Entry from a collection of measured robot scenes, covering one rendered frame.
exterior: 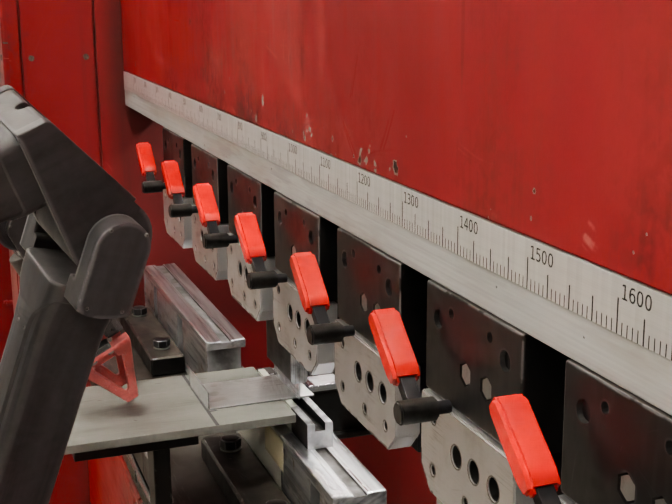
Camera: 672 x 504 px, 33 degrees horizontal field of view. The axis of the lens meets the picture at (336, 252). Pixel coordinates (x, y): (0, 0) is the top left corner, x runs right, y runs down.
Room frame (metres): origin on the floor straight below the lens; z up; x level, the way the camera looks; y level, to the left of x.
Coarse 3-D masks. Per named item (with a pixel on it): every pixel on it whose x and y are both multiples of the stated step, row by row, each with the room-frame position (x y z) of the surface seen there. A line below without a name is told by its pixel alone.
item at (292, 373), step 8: (272, 320) 1.34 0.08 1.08; (272, 328) 1.34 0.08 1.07; (272, 336) 1.34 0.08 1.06; (272, 344) 1.34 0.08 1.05; (280, 344) 1.31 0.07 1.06; (272, 352) 1.34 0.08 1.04; (280, 352) 1.31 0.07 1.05; (288, 352) 1.28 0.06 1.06; (272, 360) 1.34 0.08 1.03; (280, 360) 1.31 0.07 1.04; (288, 360) 1.28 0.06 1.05; (296, 360) 1.27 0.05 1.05; (280, 368) 1.31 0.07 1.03; (288, 368) 1.28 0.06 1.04; (296, 368) 1.27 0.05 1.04; (304, 368) 1.27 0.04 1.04; (280, 376) 1.34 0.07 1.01; (288, 376) 1.28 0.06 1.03; (296, 376) 1.27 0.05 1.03; (304, 376) 1.27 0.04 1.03; (288, 384) 1.31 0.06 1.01; (296, 384) 1.28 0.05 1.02; (296, 392) 1.28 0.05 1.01
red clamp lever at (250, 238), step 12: (240, 216) 1.21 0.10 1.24; (252, 216) 1.21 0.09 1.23; (240, 228) 1.20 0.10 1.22; (252, 228) 1.20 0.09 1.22; (240, 240) 1.19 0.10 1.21; (252, 240) 1.18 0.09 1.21; (252, 252) 1.17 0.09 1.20; (264, 252) 1.18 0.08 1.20; (252, 264) 1.17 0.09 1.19; (264, 264) 1.17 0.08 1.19; (252, 276) 1.15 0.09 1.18; (264, 276) 1.15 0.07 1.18; (276, 276) 1.15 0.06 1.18; (252, 288) 1.15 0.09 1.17
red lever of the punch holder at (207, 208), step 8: (200, 184) 1.40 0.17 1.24; (208, 184) 1.40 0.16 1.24; (200, 192) 1.39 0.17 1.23; (208, 192) 1.39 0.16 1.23; (200, 200) 1.38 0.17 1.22; (208, 200) 1.38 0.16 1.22; (200, 208) 1.37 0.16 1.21; (208, 208) 1.37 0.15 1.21; (216, 208) 1.38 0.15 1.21; (200, 216) 1.37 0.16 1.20; (208, 216) 1.36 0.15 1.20; (216, 216) 1.36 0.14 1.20; (208, 224) 1.36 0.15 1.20; (216, 224) 1.36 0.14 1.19; (208, 232) 1.35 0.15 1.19; (216, 232) 1.35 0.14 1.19; (224, 232) 1.35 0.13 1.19; (208, 240) 1.33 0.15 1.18; (216, 240) 1.34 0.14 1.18; (224, 240) 1.34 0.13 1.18; (232, 240) 1.35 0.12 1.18; (208, 248) 1.34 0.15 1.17
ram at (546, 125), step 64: (128, 0) 2.02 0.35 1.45; (192, 0) 1.55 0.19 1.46; (256, 0) 1.26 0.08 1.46; (320, 0) 1.06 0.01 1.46; (384, 0) 0.92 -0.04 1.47; (448, 0) 0.81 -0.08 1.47; (512, 0) 0.72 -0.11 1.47; (576, 0) 0.65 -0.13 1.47; (640, 0) 0.59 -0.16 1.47; (128, 64) 2.05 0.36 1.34; (192, 64) 1.57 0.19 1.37; (256, 64) 1.27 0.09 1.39; (320, 64) 1.07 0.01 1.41; (384, 64) 0.92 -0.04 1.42; (448, 64) 0.81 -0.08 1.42; (512, 64) 0.72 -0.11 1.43; (576, 64) 0.65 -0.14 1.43; (640, 64) 0.59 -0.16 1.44; (192, 128) 1.58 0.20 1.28; (320, 128) 1.07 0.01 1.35; (384, 128) 0.92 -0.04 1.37; (448, 128) 0.80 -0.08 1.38; (512, 128) 0.72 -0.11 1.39; (576, 128) 0.65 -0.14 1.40; (640, 128) 0.59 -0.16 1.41; (320, 192) 1.07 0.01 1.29; (448, 192) 0.80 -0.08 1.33; (512, 192) 0.71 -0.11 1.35; (576, 192) 0.64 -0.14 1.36; (640, 192) 0.59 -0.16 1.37; (448, 256) 0.80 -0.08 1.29; (576, 256) 0.65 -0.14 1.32; (640, 256) 0.58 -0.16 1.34; (512, 320) 0.71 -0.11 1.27; (576, 320) 0.64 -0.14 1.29; (640, 384) 0.58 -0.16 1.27
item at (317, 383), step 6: (312, 378) 1.34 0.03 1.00; (318, 378) 1.34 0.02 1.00; (324, 378) 1.34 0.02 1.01; (330, 378) 1.34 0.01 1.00; (306, 384) 1.32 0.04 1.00; (312, 384) 1.31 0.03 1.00; (318, 384) 1.31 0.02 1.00; (324, 384) 1.31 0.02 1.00; (330, 384) 1.32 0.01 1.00; (312, 390) 1.31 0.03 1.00; (318, 390) 1.31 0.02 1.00; (324, 390) 1.31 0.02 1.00
